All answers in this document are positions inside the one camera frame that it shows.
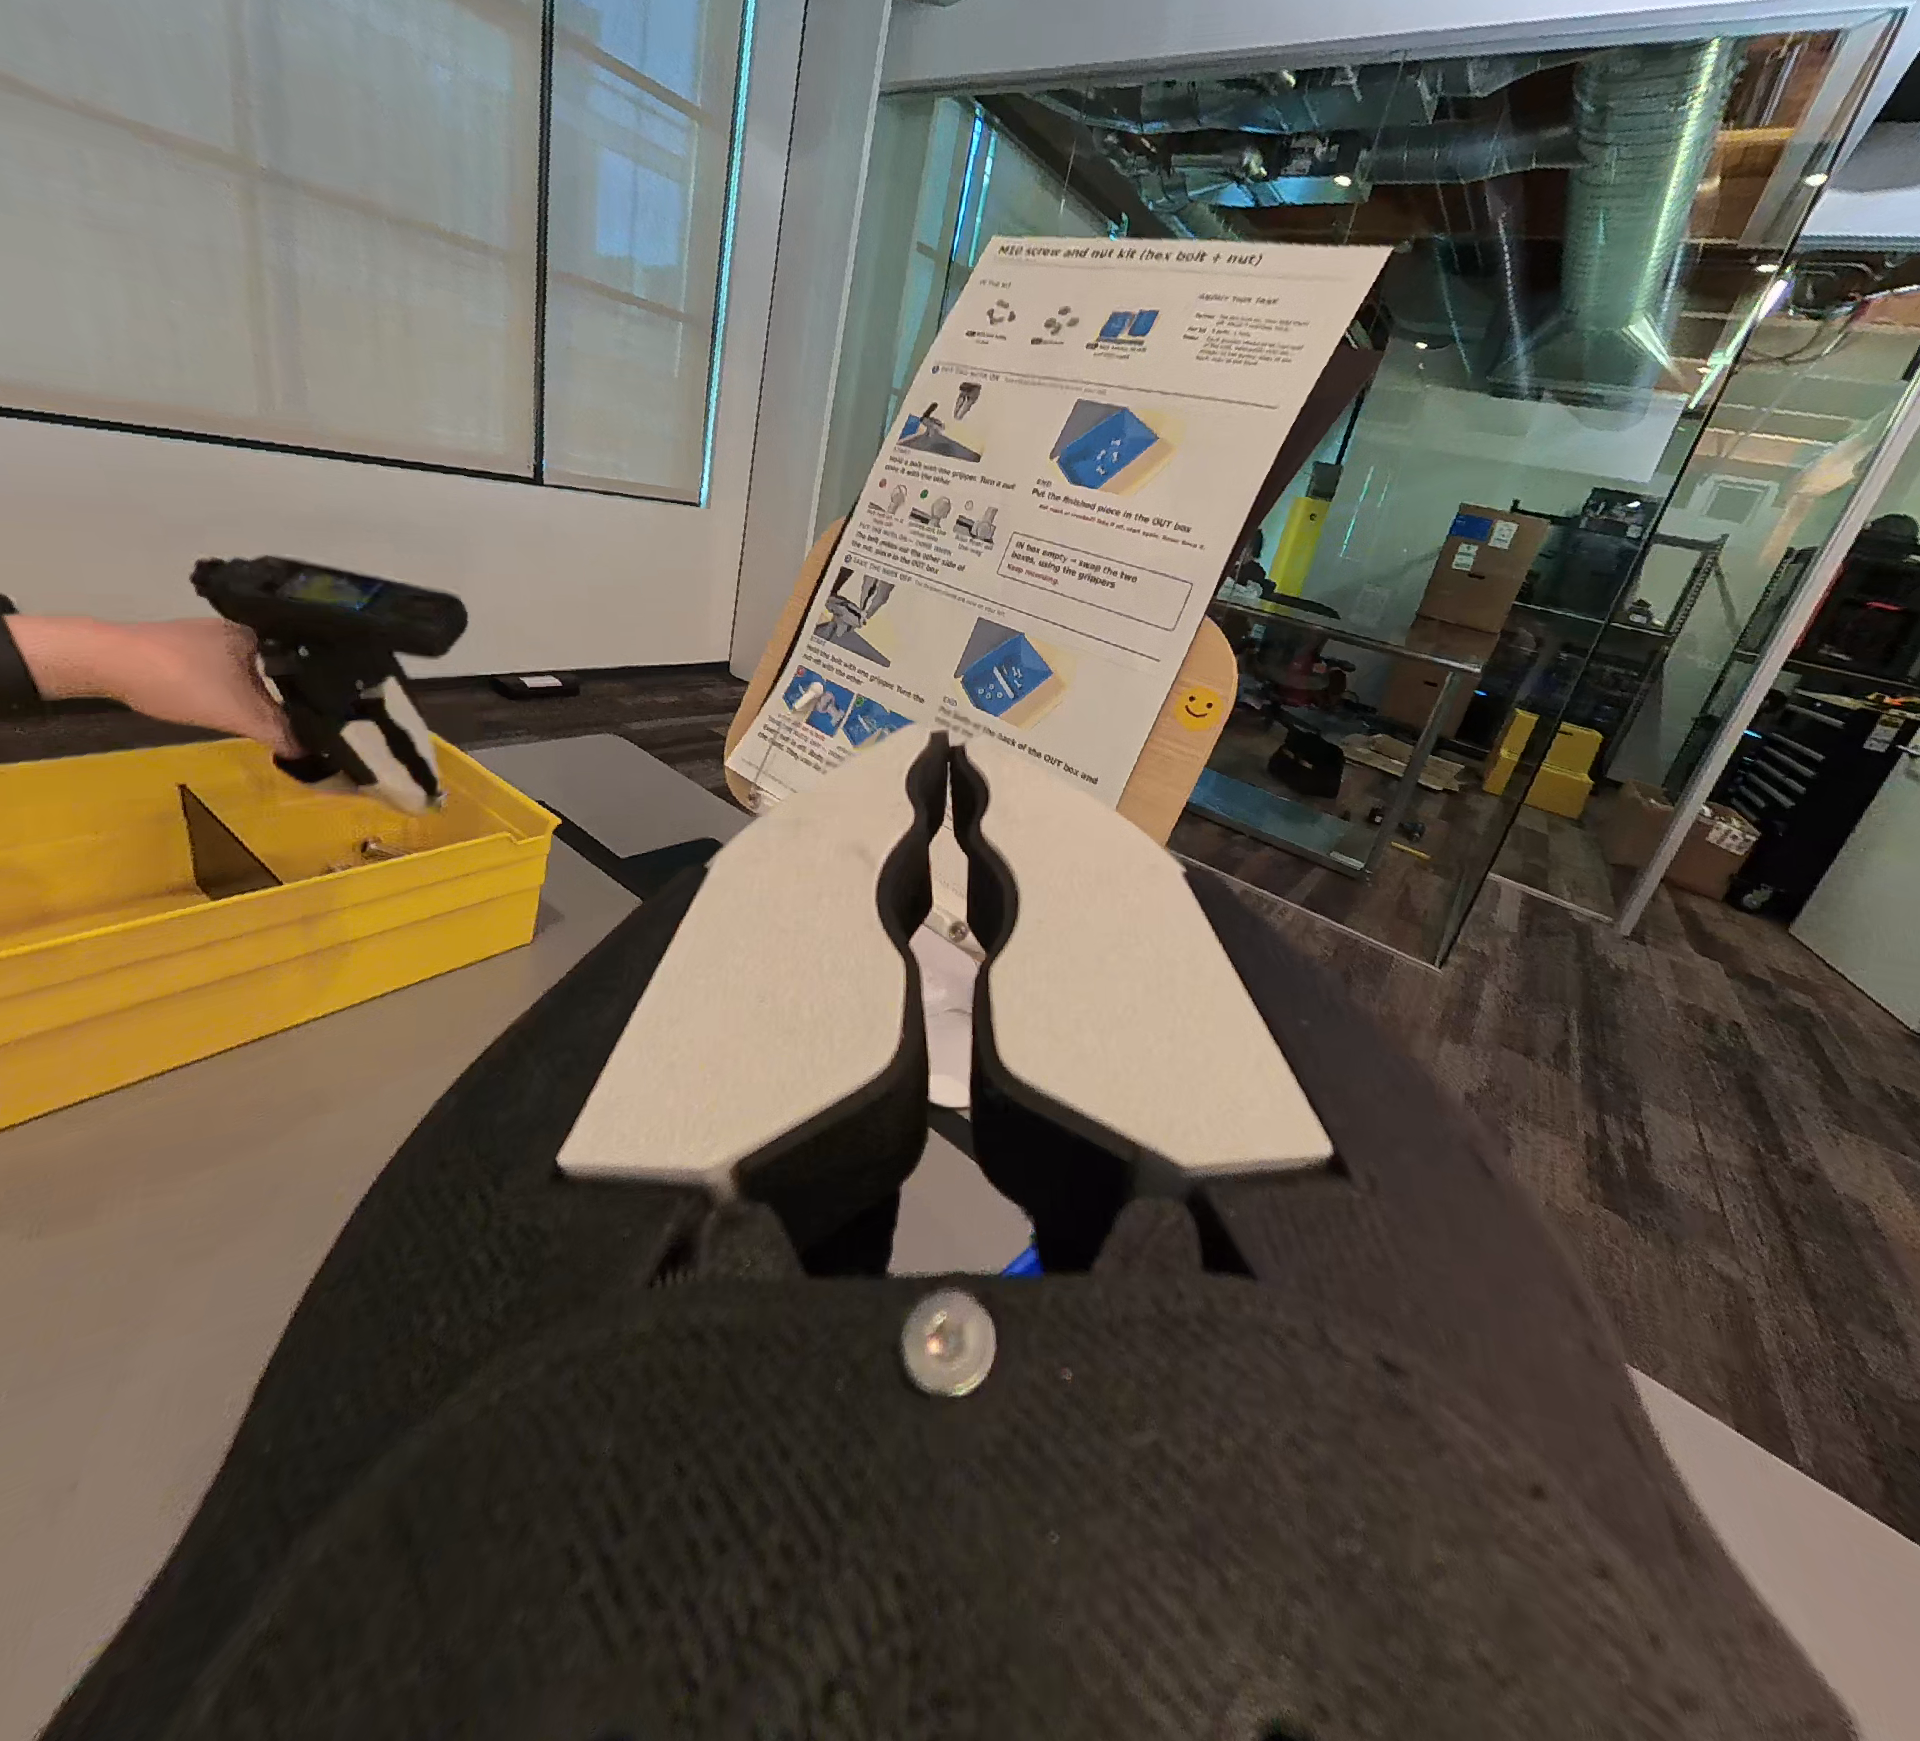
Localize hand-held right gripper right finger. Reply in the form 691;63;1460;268
944;743;1341;1272

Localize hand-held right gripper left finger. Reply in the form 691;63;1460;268
554;727;954;1272

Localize yellow plastic bin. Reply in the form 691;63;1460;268
0;733;562;1134

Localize person's left forearm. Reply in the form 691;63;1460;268
0;596;158;708

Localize person's left hand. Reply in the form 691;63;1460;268
141;613;303;765

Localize black bin divider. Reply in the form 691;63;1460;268
178;782;286;903

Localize instruction sheet on stand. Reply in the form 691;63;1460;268
721;514;1239;852

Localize yellow plastic crate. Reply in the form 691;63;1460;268
1482;706;1603;820

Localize white window blinds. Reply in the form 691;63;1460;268
0;0;765;509

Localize yellow safety bollard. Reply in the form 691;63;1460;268
1267;462;1341;603

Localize cardboard box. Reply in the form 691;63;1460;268
1418;505;1550;635

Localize printed instruction sheet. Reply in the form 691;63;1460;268
755;238;1397;814

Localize black tool cabinet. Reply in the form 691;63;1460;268
1731;690;1920;917

